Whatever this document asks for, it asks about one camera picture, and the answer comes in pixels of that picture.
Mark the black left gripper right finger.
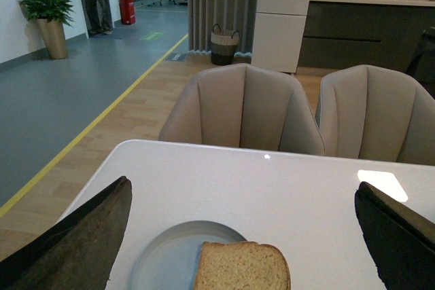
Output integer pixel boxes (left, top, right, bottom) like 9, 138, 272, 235
354, 182, 434, 289

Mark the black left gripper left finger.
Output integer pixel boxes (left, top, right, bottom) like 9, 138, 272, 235
1, 176, 132, 289

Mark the light blue round plate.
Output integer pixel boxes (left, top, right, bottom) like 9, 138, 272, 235
130, 221, 246, 289

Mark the brown bread slice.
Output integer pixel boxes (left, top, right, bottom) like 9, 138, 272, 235
193, 241, 291, 289

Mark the beige chair on right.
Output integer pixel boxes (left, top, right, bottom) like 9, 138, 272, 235
315, 65, 434, 166

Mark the beige chair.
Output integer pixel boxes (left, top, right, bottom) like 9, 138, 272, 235
315, 65, 434, 166
158, 64, 325, 156

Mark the beige chair on left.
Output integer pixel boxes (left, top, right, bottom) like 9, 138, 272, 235
158, 64, 325, 156

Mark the dark grey kitchen counter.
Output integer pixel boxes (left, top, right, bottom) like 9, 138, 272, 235
297, 0, 435, 73

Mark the green potted plant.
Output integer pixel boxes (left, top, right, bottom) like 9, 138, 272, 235
18, 0, 73, 60

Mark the red bin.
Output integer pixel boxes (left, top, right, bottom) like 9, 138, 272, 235
119, 0, 136, 24

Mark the woven laundry basket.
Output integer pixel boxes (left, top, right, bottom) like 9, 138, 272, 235
211, 23, 240, 66

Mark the white drawer cabinet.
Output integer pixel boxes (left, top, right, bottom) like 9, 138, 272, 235
251, 0, 309, 74

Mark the grey pleated curtain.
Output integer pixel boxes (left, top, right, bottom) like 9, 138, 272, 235
188, 0, 257, 53

